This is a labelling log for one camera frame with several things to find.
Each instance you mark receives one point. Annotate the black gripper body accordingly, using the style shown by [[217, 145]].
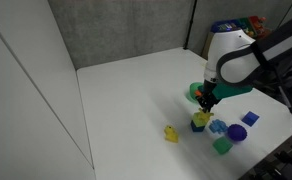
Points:
[[208, 90]]

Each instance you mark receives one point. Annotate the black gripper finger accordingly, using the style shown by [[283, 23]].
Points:
[[208, 106], [202, 102]]

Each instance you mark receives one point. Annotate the yellow toy figure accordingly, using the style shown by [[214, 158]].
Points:
[[171, 134], [202, 117]]

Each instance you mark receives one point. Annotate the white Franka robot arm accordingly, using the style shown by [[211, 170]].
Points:
[[234, 56]]

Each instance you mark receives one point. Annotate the orange toy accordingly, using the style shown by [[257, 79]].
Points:
[[198, 93]]

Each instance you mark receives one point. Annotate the green bowl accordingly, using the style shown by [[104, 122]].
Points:
[[192, 91]]

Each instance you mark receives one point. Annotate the small lime green block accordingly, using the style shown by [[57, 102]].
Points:
[[198, 122]]

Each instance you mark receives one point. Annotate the light blue toy figure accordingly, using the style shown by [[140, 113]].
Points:
[[218, 126]]

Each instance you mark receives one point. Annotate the small dark blue block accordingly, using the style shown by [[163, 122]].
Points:
[[196, 127]]

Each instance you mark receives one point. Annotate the colourful toy box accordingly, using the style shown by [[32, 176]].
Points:
[[249, 25]]

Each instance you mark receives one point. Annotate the blue ball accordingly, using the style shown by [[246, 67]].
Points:
[[237, 132]]

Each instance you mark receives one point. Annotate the green cube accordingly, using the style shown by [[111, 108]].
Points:
[[222, 145]]

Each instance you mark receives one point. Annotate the blue cube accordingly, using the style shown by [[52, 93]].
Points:
[[250, 118]]

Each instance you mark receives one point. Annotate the black tripod pole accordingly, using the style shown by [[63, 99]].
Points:
[[190, 23]]

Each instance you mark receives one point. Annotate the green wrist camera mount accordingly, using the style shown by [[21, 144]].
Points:
[[234, 90]]

